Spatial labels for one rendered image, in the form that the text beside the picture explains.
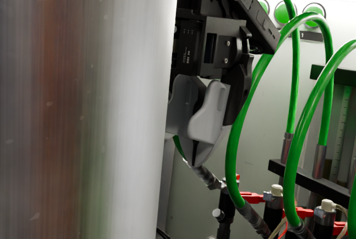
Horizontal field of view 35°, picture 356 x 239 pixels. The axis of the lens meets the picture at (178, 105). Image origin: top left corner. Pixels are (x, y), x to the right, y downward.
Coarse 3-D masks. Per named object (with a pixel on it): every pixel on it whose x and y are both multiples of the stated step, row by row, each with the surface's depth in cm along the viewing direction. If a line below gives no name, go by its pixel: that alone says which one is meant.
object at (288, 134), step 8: (288, 0) 93; (288, 8) 94; (296, 32) 98; (296, 40) 99; (296, 48) 99; (296, 56) 100; (296, 64) 101; (296, 72) 101; (296, 80) 102; (296, 88) 102; (296, 96) 103; (296, 104) 103; (288, 112) 104; (288, 120) 104; (288, 128) 104; (176, 136) 74; (288, 136) 104; (176, 144) 75
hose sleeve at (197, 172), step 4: (184, 160) 78; (188, 164) 78; (192, 168) 79; (196, 168) 79; (200, 168) 80; (204, 168) 81; (196, 172) 80; (200, 172) 80; (204, 172) 81; (208, 172) 82; (200, 176) 81; (204, 176) 81; (208, 176) 82; (212, 176) 83; (204, 180) 82; (208, 180) 82; (212, 180) 83; (208, 184) 83
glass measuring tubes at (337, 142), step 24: (312, 72) 105; (336, 72) 103; (336, 96) 104; (312, 120) 107; (336, 120) 104; (312, 144) 107; (336, 144) 106; (312, 168) 108; (336, 168) 107; (336, 216) 105
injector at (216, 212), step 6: (222, 180) 89; (222, 192) 89; (222, 198) 89; (228, 198) 88; (222, 204) 89; (228, 204) 88; (216, 210) 88; (222, 210) 89; (228, 210) 89; (234, 210) 89; (216, 216) 87; (222, 216) 88; (228, 216) 89; (222, 222) 89; (228, 222) 89; (222, 228) 90; (228, 228) 90; (222, 234) 90; (228, 234) 90
